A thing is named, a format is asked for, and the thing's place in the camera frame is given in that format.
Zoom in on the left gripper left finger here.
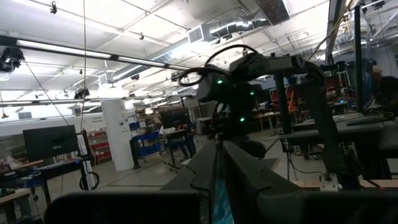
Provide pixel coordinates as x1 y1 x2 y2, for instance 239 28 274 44
44 139 219 224

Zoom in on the silver air duct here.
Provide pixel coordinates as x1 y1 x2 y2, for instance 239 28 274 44
107 12 271 83

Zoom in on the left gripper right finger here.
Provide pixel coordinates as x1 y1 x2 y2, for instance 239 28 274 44
222 140 398 224

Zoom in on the wooden desk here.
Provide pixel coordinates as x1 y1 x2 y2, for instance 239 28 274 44
0 188 32 223

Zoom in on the coiled black cable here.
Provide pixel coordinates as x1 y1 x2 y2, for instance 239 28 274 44
78 171 101 192

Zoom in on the black desk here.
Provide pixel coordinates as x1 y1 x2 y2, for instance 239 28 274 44
0 157 94 206

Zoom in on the blue cart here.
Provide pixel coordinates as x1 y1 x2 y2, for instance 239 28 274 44
129 130 164 161

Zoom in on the black overhead camera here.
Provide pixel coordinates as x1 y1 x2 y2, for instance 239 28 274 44
0 47 25 73

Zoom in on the white mounting bracket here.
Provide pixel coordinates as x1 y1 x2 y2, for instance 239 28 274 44
319 173 339 192

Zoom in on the square white pillar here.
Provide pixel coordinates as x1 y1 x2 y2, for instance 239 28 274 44
101 99 135 172

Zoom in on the black computer monitor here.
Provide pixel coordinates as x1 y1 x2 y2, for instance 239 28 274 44
22 124 79 162

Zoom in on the dark monitor on stand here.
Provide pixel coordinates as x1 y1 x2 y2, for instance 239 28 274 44
159 107 192 130

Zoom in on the short black frame post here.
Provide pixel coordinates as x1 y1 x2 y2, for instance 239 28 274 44
274 73 292 135

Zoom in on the person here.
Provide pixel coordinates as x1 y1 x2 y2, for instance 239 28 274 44
371 65 398 114

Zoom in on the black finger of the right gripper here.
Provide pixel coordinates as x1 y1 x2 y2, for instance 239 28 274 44
236 136 267 159

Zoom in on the overhead light rail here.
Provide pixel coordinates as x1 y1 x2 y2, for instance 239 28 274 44
0 35 192 71
0 95 175 108

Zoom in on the shelf with red bins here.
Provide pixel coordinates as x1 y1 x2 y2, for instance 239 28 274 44
88 129 113 165

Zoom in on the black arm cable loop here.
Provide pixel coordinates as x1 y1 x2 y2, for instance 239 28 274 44
177 44 259 88

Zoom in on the thin hanging cable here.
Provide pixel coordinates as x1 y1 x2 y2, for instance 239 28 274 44
80 0 87 133

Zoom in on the black work table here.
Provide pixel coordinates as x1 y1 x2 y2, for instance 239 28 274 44
279 112 398 153

